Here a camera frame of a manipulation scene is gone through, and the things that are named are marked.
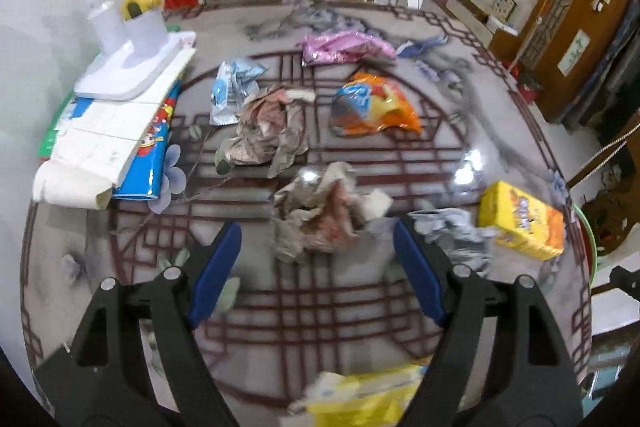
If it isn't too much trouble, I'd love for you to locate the pink snack bag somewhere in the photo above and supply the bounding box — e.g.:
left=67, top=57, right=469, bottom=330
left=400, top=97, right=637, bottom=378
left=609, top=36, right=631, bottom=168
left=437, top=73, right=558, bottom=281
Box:
left=301, top=31, right=397, bottom=68

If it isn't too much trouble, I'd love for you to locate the brown paper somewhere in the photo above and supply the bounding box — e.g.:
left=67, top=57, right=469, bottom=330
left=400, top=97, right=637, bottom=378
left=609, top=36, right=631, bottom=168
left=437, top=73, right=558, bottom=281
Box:
left=271, top=161, right=395, bottom=264
left=215, top=84, right=317, bottom=179

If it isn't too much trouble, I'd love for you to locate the blue picture book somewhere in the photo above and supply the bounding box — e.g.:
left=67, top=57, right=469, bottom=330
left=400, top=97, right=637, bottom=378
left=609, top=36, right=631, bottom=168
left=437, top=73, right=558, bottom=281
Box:
left=111, top=79, right=183, bottom=202

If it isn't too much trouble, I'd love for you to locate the red mop bucket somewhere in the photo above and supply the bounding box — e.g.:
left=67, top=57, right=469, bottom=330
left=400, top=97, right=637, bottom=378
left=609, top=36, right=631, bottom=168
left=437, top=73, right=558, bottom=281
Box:
left=520, top=74, right=543, bottom=100

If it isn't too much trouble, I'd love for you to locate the white handled mop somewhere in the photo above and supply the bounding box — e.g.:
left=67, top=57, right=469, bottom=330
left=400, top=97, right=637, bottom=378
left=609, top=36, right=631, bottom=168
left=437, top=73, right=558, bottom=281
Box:
left=507, top=0, right=568, bottom=75

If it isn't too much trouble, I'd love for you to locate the white cup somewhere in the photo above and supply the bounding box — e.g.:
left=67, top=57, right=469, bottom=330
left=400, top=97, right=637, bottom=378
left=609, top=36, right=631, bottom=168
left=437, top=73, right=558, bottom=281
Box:
left=122, top=9, right=167, bottom=58

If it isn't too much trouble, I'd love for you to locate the green book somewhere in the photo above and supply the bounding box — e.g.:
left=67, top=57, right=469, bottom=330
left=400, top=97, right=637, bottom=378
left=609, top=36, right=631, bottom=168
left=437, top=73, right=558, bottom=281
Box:
left=37, top=93, right=76, bottom=158

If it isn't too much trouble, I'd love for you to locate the white tray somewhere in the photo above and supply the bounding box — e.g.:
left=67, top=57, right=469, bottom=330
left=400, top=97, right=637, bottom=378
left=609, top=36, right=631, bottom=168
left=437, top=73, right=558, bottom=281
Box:
left=74, top=32, right=198, bottom=102

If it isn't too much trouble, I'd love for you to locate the grey paper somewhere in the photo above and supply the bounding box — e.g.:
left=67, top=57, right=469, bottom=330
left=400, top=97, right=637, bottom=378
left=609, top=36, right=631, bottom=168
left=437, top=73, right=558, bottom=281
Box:
left=407, top=207, right=498, bottom=278

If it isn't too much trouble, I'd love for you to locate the wooden television cabinet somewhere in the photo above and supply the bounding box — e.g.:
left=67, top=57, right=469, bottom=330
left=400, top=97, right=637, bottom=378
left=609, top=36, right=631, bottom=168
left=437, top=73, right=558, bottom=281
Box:
left=427, top=0, right=521, bottom=52

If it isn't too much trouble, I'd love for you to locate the light blue foil wrapper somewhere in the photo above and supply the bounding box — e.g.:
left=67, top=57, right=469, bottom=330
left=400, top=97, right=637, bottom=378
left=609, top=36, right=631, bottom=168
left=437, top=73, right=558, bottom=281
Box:
left=210, top=58, right=268, bottom=126

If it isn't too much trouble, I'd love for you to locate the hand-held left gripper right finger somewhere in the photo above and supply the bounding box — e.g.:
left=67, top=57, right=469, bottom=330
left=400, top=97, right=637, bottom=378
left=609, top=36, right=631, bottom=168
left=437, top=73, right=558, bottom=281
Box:
left=392, top=214, right=583, bottom=427

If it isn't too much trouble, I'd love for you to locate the blue white strip wrapper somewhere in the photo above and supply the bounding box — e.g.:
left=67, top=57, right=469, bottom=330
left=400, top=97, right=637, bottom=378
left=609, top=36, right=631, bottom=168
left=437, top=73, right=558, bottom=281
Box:
left=396, top=34, right=449, bottom=59

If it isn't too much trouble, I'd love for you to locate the carved wooden dining chair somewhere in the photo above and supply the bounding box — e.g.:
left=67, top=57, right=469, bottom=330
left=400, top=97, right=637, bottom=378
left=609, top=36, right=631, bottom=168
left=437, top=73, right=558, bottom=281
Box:
left=565, top=109, right=640, bottom=408

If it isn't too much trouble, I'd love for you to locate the red bucket green rim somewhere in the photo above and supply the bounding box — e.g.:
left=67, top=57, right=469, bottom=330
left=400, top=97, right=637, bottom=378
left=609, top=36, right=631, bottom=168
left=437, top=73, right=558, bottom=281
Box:
left=565, top=202, right=601, bottom=293

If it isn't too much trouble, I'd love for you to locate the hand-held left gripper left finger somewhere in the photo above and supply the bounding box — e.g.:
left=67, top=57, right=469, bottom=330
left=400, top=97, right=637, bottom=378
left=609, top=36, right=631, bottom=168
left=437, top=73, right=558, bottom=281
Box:
left=32, top=221, right=243, bottom=427

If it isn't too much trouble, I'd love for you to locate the white plastic bottle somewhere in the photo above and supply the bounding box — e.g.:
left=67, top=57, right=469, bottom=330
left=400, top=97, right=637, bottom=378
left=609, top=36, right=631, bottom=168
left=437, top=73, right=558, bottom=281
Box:
left=86, top=0, right=128, bottom=56

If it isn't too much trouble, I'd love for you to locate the yellow white packet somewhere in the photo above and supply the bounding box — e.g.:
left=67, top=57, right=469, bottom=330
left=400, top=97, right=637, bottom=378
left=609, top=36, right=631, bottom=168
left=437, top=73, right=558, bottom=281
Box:
left=289, top=357, right=433, bottom=427

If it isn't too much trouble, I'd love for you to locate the yellow box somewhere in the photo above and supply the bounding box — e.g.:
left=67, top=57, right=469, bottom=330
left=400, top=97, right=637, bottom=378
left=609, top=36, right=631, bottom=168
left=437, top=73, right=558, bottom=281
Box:
left=477, top=180, right=566, bottom=261

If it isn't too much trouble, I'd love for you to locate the orange snack bag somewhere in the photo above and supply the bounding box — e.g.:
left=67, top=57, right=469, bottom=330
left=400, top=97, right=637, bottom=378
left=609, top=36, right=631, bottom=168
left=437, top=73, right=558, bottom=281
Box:
left=330, top=73, right=422, bottom=136

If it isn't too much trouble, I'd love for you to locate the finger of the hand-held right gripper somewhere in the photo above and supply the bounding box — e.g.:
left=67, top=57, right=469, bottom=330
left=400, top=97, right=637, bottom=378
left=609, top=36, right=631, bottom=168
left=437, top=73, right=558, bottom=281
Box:
left=609, top=266, right=640, bottom=304

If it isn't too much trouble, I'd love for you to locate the short wall scroll painting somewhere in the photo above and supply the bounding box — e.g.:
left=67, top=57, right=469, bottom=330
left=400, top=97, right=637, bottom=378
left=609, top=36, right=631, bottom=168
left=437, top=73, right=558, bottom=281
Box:
left=557, top=29, right=591, bottom=76

